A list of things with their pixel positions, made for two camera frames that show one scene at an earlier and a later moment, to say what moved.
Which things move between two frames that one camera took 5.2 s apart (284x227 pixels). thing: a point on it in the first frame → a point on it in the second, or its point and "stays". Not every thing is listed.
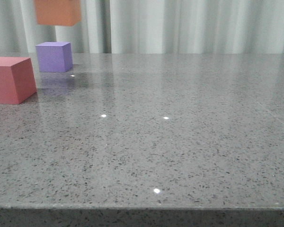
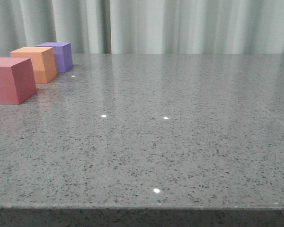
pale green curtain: x=150 y=27 stays
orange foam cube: x=62 y=13 → x=43 y=61
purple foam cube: x=55 y=56 stays
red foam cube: x=12 y=80 stays
